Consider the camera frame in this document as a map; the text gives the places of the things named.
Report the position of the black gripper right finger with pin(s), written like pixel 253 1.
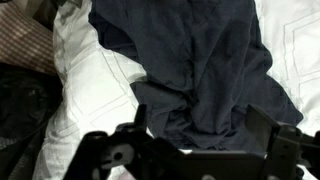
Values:
pixel 262 130

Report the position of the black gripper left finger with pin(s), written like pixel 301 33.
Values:
pixel 140 117

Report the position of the dark navy hoodie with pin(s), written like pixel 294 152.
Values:
pixel 205 64

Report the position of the black mesh laundry bag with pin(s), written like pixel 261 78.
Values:
pixel 28 99

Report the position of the white duvet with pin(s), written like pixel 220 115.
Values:
pixel 96 93

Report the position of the striped beige rug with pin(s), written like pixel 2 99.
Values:
pixel 24 42

